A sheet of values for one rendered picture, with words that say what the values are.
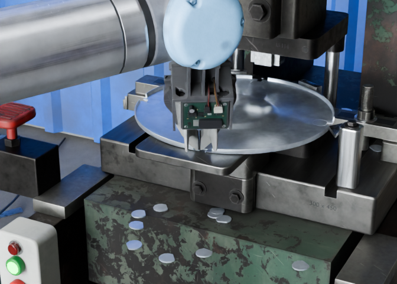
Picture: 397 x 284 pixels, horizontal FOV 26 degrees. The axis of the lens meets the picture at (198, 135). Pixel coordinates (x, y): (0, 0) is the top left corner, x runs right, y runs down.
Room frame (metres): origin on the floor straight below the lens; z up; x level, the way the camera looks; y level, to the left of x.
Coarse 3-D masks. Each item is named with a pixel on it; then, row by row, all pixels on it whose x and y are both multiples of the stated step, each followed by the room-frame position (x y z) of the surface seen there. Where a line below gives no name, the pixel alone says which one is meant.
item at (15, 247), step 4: (12, 240) 1.07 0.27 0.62; (16, 240) 1.07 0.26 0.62; (12, 244) 1.06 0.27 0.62; (16, 244) 1.06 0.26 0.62; (20, 244) 1.06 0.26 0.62; (8, 248) 1.06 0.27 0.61; (12, 248) 1.06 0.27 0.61; (16, 248) 1.06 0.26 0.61; (20, 248) 1.06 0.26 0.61; (12, 252) 1.06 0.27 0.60; (16, 252) 1.06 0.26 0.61; (20, 252) 1.06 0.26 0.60
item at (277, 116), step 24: (240, 96) 1.21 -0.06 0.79; (264, 96) 1.22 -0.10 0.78; (288, 96) 1.22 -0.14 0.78; (312, 96) 1.22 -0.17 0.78; (144, 120) 1.13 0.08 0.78; (168, 120) 1.13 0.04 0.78; (240, 120) 1.11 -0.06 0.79; (264, 120) 1.12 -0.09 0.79; (288, 120) 1.13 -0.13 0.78; (312, 120) 1.13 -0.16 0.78; (240, 144) 1.05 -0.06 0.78; (264, 144) 1.05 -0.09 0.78; (288, 144) 1.03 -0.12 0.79
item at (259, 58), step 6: (252, 54) 1.27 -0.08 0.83; (258, 54) 1.25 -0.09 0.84; (264, 54) 1.25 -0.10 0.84; (270, 54) 1.24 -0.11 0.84; (252, 60) 1.27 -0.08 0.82; (258, 60) 1.25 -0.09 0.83; (264, 60) 1.25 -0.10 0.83; (270, 60) 1.24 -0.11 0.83; (276, 60) 1.25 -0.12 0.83; (282, 60) 1.26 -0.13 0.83; (270, 66) 1.24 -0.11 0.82
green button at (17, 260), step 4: (12, 256) 1.07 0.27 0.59; (16, 256) 1.07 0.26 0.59; (8, 260) 1.06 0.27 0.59; (12, 260) 1.06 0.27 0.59; (16, 260) 1.06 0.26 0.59; (20, 260) 1.06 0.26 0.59; (16, 264) 1.06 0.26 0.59; (20, 264) 1.06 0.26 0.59; (24, 264) 1.06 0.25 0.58; (20, 268) 1.05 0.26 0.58; (24, 268) 1.06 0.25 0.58; (20, 272) 1.05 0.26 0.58
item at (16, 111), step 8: (8, 104) 1.24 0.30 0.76; (16, 104) 1.24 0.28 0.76; (0, 112) 1.21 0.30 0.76; (8, 112) 1.21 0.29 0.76; (16, 112) 1.21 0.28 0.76; (24, 112) 1.21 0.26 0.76; (32, 112) 1.22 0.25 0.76; (0, 120) 1.18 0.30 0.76; (8, 120) 1.18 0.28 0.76; (16, 120) 1.19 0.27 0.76; (24, 120) 1.20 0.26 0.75; (8, 128) 1.18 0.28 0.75; (16, 128) 1.22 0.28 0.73; (8, 136) 1.21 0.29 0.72; (16, 136) 1.21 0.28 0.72
